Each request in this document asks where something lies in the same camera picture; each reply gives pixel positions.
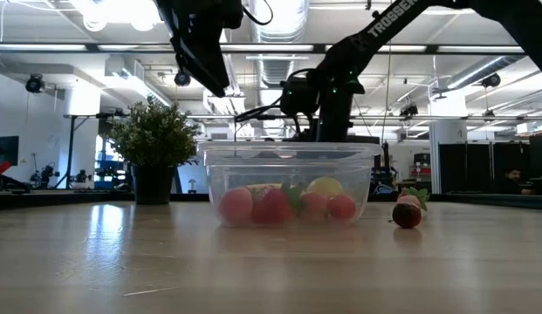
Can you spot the dark red toy cherry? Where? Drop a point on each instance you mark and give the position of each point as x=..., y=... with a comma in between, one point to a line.
x=406, y=216

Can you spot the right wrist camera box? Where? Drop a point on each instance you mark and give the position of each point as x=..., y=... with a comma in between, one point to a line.
x=299, y=96

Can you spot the black ceiling spotlight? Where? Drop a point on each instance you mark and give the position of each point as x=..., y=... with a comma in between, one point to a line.
x=35, y=83
x=182, y=77
x=491, y=80

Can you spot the green plant in black pot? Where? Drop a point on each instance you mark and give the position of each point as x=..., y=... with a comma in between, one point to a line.
x=152, y=135

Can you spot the silver ceiling air duct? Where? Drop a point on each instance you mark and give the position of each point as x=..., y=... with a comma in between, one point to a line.
x=277, y=65

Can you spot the black computer monitor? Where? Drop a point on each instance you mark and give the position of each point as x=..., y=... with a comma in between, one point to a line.
x=366, y=139

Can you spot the black partition panels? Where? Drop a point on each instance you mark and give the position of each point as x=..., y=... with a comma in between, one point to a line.
x=471, y=170

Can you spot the person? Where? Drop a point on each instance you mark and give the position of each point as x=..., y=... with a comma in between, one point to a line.
x=512, y=175

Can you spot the black overhead crossbar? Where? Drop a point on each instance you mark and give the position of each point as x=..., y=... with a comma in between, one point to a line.
x=122, y=48

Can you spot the pale pink fruit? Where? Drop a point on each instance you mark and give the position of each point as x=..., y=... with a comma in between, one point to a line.
x=421, y=194

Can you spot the black background robot arm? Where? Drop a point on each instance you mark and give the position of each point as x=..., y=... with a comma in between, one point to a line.
x=82, y=176
x=45, y=172

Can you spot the black background rig frame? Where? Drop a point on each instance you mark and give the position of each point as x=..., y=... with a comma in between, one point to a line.
x=70, y=148

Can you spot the black aluminium table frame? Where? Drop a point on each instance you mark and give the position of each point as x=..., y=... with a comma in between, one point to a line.
x=56, y=200

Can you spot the white building column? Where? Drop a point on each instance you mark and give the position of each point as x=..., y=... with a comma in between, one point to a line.
x=447, y=152

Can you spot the clear plastic tupperware container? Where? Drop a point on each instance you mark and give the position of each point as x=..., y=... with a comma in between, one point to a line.
x=366, y=183

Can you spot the dark wall screen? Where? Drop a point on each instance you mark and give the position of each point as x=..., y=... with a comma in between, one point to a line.
x=4, y=150

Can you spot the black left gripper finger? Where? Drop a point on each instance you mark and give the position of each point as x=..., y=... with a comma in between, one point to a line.
x=211, y=56
x=187, y=54

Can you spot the red and black equipment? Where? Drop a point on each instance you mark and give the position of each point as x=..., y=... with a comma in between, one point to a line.
x=2, y=168

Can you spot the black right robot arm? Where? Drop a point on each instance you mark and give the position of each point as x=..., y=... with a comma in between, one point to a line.
x=349, y=52

